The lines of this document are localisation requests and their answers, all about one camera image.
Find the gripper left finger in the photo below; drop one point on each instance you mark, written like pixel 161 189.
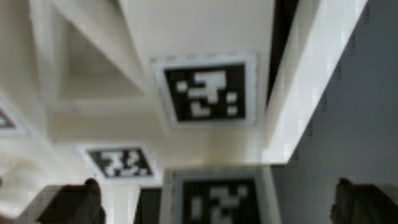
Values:
pixel 75 206

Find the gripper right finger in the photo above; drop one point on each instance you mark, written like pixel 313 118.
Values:
pixel 363 205

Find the white tagged leg block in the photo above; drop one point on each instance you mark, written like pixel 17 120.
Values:
pixel 219 195

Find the white chair back piece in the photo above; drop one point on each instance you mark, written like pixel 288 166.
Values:
pixel 155 84

